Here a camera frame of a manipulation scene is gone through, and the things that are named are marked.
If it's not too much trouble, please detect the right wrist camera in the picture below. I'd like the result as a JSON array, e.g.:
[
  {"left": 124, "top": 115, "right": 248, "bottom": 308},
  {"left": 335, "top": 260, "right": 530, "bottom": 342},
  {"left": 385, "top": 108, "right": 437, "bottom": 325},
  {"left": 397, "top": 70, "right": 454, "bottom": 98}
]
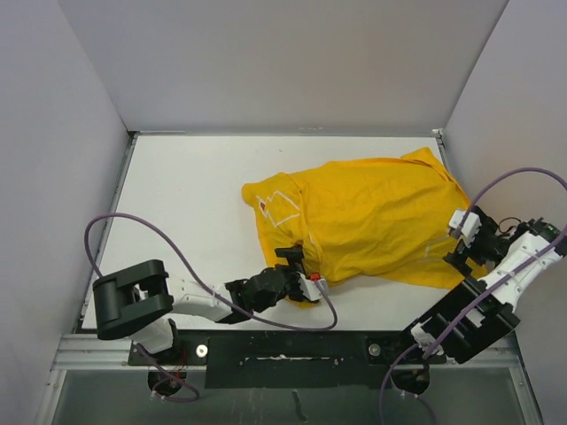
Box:
[{"left": 447, "top": 209, "right": 481, "bottom": 245}]

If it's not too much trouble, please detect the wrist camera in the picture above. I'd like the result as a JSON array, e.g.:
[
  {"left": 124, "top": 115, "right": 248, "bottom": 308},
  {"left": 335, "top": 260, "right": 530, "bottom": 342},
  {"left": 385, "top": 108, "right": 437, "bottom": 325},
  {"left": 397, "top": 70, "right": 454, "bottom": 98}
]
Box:
[
  {"left": 447, "top": 209, "right": 481, "bottom": 245},
  {"left": 299, "top": 273, "right": 329, "bottom": 303}
]

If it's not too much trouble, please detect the yellow printed pillowcase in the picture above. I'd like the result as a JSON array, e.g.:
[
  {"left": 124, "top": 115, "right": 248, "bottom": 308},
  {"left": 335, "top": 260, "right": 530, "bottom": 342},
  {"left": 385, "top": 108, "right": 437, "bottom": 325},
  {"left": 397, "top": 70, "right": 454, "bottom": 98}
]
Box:
[{"left": 241, "top": 148, "right": 470, "bottom": 290}]

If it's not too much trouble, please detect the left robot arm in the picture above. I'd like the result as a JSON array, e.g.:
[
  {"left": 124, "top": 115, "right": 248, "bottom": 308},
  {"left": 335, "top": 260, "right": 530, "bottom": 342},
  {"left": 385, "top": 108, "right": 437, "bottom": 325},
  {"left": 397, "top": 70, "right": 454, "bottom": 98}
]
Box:
[{"left": 93, "top": 246, "right": 322, "bottom": 364}]

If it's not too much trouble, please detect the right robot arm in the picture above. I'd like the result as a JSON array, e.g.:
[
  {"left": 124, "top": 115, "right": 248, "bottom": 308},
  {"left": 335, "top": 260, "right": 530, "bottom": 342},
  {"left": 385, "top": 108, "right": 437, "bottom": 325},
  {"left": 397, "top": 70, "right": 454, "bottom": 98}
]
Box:
[{"left": 394, "top": 207, "right": 566, "bottom": 364}]

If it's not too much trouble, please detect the aluminium frame rail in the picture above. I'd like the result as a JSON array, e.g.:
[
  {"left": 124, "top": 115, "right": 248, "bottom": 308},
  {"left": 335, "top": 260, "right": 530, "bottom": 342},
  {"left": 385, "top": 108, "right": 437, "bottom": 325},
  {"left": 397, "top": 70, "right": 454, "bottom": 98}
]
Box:
[{"left": 40, "top": 134, "right": 540, "bottom": 424}]

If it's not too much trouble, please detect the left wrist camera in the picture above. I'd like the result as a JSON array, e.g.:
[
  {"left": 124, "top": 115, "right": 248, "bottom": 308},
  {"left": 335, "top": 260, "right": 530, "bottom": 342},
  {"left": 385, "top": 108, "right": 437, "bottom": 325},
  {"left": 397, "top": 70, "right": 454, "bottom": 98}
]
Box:
[{"left": 299, "top": 273, "right": 329, "bottom": 303}]

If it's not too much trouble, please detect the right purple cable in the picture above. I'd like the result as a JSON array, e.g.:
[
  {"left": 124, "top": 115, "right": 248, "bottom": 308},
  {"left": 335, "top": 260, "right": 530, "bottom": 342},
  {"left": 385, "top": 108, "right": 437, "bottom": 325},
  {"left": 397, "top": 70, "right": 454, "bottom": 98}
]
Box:
[{"left": 378, "top": 166, "right": 567, "bottom": 425}]

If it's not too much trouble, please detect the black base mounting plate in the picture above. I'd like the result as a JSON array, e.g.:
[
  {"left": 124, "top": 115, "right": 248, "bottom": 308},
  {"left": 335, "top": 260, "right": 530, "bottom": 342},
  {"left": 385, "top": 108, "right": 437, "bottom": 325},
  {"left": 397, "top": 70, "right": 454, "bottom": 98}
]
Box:
[{"left": 127, "top": 329, "right": 448, "bottom": 391}]

